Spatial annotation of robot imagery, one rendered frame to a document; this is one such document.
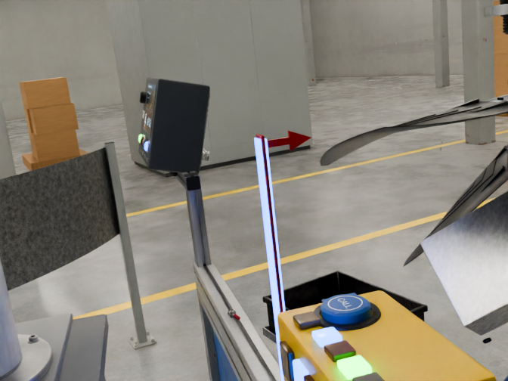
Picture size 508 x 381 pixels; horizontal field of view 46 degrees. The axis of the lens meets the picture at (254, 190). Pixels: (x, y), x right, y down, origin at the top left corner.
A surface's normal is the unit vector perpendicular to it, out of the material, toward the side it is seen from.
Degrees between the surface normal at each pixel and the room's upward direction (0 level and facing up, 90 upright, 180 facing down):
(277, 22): 90
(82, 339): 0
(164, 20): 90
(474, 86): 90
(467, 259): 55
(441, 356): 0
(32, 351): 1
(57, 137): 90
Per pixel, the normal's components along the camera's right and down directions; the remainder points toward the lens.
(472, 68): -0.89, 0.20
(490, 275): -0.58, -0.35
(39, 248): 0.86, 0.02
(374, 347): -0.11, -0.97
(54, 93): 0.47, 0.15
